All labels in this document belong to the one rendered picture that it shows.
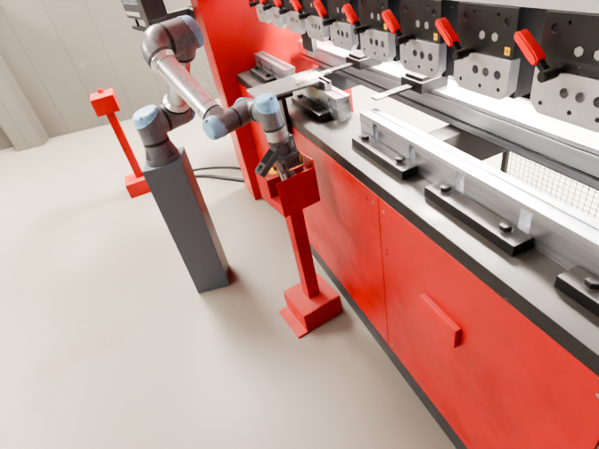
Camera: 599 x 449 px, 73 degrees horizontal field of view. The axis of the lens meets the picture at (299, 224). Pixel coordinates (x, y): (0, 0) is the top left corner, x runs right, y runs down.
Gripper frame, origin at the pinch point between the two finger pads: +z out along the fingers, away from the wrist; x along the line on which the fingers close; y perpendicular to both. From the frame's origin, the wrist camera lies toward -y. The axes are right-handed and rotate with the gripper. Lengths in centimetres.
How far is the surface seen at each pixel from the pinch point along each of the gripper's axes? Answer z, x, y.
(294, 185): -2.9, -4.8, 1.0
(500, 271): -12, -83, 9
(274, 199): 3.3, 3.1, -5.6
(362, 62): -22, 22, 56
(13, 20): -57, 428, -74
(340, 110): -15.3, 6.6, 32.8
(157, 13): -52, 133, 7
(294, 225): 19.0, 2.2, -1.6
